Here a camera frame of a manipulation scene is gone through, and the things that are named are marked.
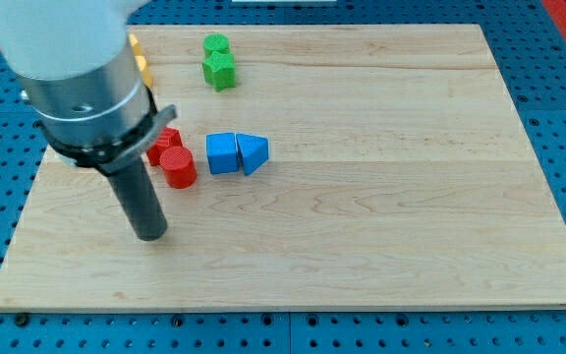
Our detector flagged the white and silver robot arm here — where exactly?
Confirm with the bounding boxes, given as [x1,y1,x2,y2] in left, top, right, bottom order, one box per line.
[0,0,176,175]

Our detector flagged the blue cube block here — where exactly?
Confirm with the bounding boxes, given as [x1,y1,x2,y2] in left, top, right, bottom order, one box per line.
[205,133,239,174]

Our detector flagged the blue triangular prism block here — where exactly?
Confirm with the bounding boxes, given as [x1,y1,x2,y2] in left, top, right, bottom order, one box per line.
[236,134,269,176]

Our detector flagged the light wooden board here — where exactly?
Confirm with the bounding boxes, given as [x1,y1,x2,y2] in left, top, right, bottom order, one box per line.
[0,25,566,314]

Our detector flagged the red cylinder block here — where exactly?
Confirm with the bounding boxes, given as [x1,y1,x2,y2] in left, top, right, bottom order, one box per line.
[160,147,198,189]

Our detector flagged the red ridged block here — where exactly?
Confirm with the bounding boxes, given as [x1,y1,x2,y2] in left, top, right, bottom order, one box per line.
[146,127,183,166]

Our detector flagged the green star block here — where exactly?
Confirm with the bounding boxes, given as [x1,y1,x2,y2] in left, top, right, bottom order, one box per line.
[202,51,236,91]

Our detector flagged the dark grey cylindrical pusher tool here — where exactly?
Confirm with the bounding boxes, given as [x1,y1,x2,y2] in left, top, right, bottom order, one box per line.
[107,156,168,242]

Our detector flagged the green cylinder block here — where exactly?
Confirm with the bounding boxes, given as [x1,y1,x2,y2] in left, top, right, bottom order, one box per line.
[202,33,230,58]

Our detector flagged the yellow block lower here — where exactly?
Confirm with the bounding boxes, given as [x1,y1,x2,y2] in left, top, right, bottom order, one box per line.
[135,55,153,89]

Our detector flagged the yellow block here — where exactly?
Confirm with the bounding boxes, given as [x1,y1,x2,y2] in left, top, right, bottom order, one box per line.
[128,33,142,56]
[135,55,153,89]

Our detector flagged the yellow block upper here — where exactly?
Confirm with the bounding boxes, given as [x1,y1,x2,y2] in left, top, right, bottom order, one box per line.
[128,33,142,56]

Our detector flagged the blue perforated pegboard base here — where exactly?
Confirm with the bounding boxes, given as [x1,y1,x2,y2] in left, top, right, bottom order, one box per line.
[0,0,566,353]

